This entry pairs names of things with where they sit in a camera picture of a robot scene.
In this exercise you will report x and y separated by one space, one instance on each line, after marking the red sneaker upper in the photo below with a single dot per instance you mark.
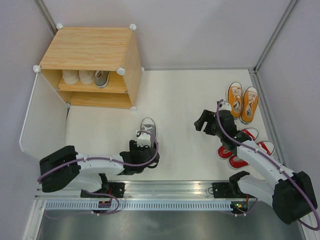
253 134

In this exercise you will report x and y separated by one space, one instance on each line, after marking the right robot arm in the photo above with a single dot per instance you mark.
290 194

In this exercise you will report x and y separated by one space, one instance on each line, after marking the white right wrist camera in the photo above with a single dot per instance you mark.
223 105

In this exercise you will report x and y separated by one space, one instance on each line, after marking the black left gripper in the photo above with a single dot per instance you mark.
133 147

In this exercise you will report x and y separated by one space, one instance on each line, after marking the wooden shoe cabinet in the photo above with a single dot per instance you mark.
113 49

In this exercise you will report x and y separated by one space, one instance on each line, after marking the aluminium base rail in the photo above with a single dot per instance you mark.
147 190

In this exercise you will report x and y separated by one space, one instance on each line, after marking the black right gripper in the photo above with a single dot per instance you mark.
206 115

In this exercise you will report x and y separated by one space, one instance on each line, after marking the red sneaker lower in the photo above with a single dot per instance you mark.
267 146

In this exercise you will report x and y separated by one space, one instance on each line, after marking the white slotted cable duct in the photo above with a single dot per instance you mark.
135 205

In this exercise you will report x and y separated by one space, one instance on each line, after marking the red sneaker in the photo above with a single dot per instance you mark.
253 134
267 146

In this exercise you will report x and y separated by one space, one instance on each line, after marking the grey sneaker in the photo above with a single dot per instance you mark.
102 78
148 124

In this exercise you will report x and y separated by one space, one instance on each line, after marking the translucent cabinet door panel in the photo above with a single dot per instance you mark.
44 126

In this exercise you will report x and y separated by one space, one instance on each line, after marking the orange sneaker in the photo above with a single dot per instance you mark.
234 97
250 104

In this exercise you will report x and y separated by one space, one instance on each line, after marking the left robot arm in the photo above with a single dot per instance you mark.
66 168

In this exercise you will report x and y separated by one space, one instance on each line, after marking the beige canvas shoe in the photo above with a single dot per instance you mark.
87 77
70 77

